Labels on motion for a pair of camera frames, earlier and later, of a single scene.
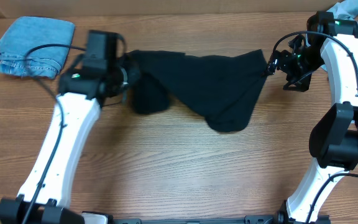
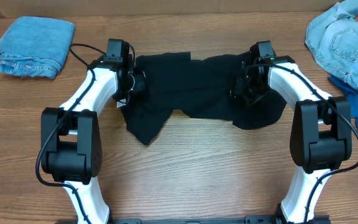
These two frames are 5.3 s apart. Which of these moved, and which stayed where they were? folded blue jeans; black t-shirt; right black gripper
Moved: right black gripper; black t-shirt
Stayed: folded blue jeans
